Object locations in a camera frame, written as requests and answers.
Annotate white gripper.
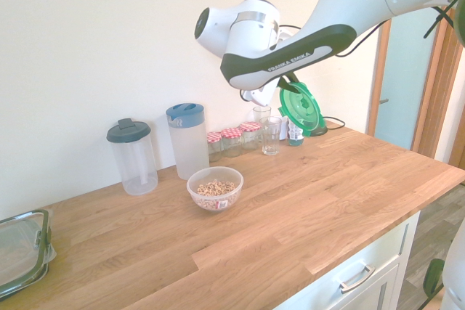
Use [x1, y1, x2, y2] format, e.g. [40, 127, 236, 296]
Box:
[239, 75, 299, 108]

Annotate green round plastic lid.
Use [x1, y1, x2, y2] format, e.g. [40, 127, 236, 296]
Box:
[278, 79, 326, 139]

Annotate glass jar red checkered lid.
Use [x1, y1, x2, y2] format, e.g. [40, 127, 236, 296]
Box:
[221, 127, 243, 158]
[206, 131, 224, 163]

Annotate frosted pitcher blue lid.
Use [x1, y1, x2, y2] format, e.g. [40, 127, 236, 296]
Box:
[166, 102, 211, 181]

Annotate clear pitcher dark grey lid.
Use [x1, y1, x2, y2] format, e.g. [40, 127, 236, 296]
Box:
[105, 118, 160, 196]

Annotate rectangular glass container green-rimmed lid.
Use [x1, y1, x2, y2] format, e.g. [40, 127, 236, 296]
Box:
[0, 208, 56, 298]

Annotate plain clear drinking glass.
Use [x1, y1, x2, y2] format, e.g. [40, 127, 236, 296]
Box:
[252, 105, 272, 125]

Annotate clear bottle blue liquid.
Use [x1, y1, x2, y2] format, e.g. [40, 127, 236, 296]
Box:
[286, 118, 305, 148]

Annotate faceted clear drinking glass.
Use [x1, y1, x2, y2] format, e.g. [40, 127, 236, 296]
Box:
[259, 116, 283, 156]

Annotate wooden framed glass door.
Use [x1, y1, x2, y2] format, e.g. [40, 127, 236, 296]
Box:
[365, 0, 465, 170]

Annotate clear plastic cereal bowl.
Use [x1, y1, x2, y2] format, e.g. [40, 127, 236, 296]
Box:
[186, 166, 244, 213]

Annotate cereal rings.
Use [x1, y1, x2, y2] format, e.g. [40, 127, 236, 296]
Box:
[196, 178, 236, 211]

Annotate white kitchen cabinet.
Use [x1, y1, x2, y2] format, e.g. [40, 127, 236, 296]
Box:
[275, 211, 422, 310]

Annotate black cable on counter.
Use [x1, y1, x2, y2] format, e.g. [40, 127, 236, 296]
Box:
[324, 116, 344, 132]

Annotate handled jar red checkered lid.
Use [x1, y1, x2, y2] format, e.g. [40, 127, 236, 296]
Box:
[238, 122, 264, 151]

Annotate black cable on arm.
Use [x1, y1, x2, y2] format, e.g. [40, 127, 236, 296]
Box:
[336, 18, 387, 59]

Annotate black cable tie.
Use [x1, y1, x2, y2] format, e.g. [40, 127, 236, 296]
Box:
[423, 0, 461, 39]

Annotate silver cabinet door handle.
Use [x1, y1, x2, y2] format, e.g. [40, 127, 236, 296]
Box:
[397, 222, 410, 257]

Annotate silver drawer handle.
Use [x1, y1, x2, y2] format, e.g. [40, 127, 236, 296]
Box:
[339, 263, 376, 295]

